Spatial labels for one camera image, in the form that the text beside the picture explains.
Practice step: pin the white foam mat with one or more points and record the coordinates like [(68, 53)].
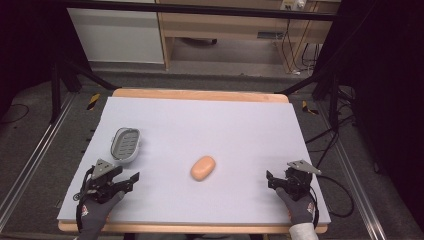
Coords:
[(206, 130)]

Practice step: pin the wooden table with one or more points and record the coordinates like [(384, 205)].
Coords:
[(200, 95)]

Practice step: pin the white cabinet panel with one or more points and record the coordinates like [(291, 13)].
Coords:
[(116, 35)]

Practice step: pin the wooden desk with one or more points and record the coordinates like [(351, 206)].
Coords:
[(226, 25)]

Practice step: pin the white power strip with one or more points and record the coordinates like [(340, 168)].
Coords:
[(293, 4)]

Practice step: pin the yellow black floor tape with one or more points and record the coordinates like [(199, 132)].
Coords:
[(93, 101), (308, 108)]

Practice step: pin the orange soap bar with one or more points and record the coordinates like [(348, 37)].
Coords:
[(203, 168)]

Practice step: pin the person's left hand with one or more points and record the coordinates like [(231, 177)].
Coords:
[(96, 213)]

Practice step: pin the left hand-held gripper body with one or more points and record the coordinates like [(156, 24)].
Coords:
[(101, 183)]

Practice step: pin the person's right hand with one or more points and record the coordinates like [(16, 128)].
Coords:
[(300, 210)]

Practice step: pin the grey soap dish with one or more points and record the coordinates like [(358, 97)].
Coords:
[(125, 145)]

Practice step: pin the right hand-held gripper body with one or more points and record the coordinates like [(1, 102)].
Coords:
[(296, 182)]

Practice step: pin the metal floor rail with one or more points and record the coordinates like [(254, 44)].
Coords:
[(360, 186), (36, 156)]

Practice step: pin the black frame crossbar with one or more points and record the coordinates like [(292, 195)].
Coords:
[(200, 9)]

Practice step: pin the black metal stand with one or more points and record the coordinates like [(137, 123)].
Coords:
[(56, 90), (333, 96)]

